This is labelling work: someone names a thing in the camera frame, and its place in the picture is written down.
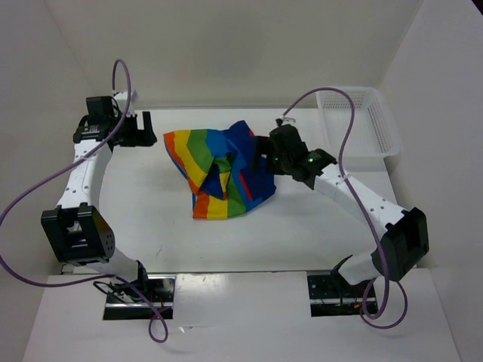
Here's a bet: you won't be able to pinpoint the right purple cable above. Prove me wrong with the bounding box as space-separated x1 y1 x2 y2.
280 87 409 330

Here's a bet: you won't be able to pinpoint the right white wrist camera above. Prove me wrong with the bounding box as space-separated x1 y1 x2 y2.
275 117 296 127

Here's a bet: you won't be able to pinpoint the rainbow striped shorts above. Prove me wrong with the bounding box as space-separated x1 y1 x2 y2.
163 120 276 220

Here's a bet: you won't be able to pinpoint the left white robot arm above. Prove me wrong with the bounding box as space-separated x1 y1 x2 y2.
41 91 157 302

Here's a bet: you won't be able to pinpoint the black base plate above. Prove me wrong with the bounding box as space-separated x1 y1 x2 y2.
96 277 175 321
306 271 368 317

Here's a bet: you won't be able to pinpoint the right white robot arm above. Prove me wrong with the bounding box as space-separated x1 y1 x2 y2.
253 124 429 296

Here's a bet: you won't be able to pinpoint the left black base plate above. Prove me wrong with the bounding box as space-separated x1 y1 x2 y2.
96 277 175 321

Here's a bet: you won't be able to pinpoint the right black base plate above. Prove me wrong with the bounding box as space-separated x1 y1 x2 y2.
306 271 368 317

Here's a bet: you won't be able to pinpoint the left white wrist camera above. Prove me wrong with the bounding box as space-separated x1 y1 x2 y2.
112 90 137 117

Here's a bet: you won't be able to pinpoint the white perforated plastic basket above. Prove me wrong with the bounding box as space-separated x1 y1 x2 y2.
315 86 401 158

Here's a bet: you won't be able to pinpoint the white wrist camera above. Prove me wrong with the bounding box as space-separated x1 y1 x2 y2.
275 117 296 127
112 90 137 117

